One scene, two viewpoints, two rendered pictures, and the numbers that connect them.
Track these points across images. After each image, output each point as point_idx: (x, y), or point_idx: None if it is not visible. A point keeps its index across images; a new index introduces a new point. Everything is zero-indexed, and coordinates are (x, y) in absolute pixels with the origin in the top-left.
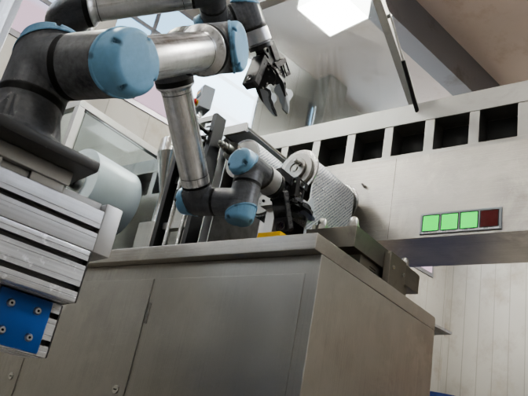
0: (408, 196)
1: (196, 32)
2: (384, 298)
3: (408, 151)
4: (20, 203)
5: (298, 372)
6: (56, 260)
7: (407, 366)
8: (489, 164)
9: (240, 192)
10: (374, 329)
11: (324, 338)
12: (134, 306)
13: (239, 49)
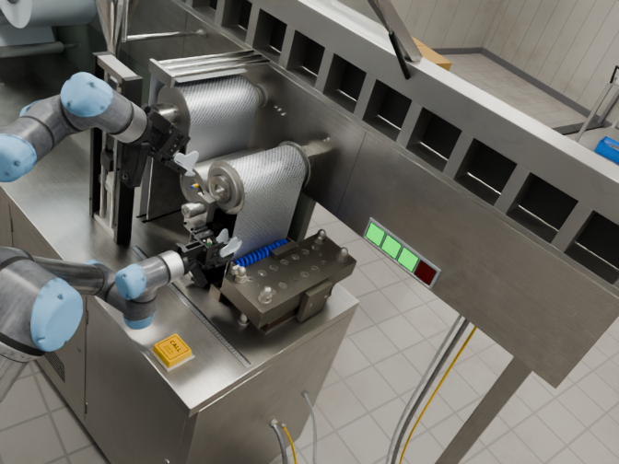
0: (365, 188)
1: None
2: (285, 356)
3: (391, 102)
4: None
5: (182, 462)
6: None
7: (312, 359)
8: (449, 217)
9: (132, 312)
10: (270, 381)
11: (207, 436)
12: None
13: (58, 338)
